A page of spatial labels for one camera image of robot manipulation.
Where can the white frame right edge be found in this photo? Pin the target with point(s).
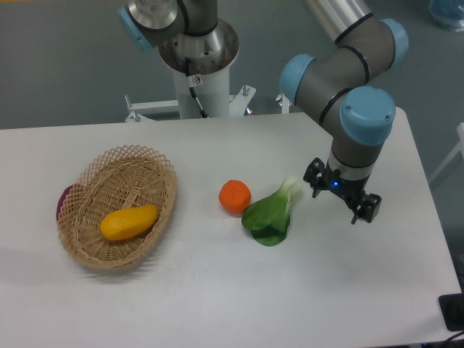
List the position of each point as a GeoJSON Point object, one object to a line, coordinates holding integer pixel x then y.
{"type": "Point", "coordinates": [450, 162]}

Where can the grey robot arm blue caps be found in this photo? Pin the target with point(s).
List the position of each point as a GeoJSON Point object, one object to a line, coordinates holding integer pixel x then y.
{"type": "Point", "coordinates": [335, 92]}

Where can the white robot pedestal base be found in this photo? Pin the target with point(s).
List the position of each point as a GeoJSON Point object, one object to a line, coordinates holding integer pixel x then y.
{"type": "Point", "coordinates": [200, 66]}

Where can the orange tangerine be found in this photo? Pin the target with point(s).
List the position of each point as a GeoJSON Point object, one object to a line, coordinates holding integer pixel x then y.
{"type": "Point", "coordinates": [235, 196]}

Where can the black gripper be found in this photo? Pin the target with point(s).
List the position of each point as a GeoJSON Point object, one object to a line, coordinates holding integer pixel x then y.
{"type": "Point", "coordinates": [348, 183]}

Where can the yellow mango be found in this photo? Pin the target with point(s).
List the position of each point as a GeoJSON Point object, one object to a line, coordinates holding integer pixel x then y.
{"type": "Point", "coordinates": [127, 223]}

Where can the black device at table edge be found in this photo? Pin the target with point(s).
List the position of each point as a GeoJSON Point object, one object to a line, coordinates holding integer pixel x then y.
{"type": "Point", "coordinates": [451, 306]}

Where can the woven wicker basket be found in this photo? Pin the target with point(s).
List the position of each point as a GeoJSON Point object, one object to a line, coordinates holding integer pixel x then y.
{"type": "Point", "coordinates": [121, 178]}

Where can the blue object top right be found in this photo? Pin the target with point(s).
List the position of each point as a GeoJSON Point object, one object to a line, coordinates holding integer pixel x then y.
{"type": "Point", "coordinates": [447, 13]}

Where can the green bok choy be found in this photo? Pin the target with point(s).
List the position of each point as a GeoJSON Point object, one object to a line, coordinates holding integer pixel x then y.
{"type": "Point", "coordinates": [268, 219]}

